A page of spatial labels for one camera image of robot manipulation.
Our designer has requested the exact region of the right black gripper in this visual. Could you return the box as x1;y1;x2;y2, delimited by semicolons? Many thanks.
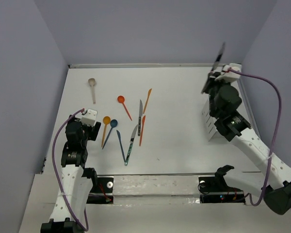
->
200;72;228;117

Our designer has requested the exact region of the pink-handle metal knife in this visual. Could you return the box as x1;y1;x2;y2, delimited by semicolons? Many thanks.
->
210;42;226;72

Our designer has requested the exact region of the yellow-orange plastic knife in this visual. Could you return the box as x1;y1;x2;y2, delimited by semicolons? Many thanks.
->
143;88;152;114

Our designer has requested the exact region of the orange-red plastic knife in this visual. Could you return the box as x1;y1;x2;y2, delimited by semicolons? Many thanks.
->
139;116;146;146

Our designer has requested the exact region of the black-handle metal knife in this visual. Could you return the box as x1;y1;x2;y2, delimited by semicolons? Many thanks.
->
138;100;143;136

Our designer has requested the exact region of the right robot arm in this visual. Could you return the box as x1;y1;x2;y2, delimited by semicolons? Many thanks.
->
201;71;291;215

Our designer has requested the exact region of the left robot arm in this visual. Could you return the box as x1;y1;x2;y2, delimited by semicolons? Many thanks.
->
40;112;101;233

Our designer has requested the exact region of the yellow-orange plastic spoon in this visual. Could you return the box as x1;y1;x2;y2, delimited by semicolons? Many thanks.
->
101;116;111;147

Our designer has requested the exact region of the blue plastic spoon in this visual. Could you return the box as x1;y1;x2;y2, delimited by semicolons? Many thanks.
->
102;119;118;148

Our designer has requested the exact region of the teal plastic knife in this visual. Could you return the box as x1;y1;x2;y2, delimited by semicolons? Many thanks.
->
116;130;126;163

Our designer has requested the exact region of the white two-compartment utensil holder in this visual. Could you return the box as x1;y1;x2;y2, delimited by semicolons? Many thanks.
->
201;100;223;141

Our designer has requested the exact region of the beige plastic spoon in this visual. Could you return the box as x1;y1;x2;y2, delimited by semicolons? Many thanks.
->
88;78;96;104

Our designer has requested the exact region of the orange-red plastic spoon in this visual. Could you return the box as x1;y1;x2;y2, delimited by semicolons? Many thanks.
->
117;95;132;121

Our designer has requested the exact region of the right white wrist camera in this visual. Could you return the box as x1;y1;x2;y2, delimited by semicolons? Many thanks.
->
215;63;242;83

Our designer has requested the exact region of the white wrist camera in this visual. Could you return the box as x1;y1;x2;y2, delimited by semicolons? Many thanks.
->
80;109;97;127
215;63;242;83

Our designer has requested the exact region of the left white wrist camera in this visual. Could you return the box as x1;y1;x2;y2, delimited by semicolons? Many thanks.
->
80;109;97;127

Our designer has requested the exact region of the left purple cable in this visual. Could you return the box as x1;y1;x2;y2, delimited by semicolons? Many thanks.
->
52;108;89;231

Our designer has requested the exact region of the patterned-handle metal knife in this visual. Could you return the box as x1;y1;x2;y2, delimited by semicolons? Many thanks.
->
125;125;138;166

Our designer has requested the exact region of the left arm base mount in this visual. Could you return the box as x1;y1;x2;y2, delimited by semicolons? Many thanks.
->
87;176;114;204

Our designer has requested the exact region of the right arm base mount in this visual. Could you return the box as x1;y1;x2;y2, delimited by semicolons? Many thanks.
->
197;165;246;204

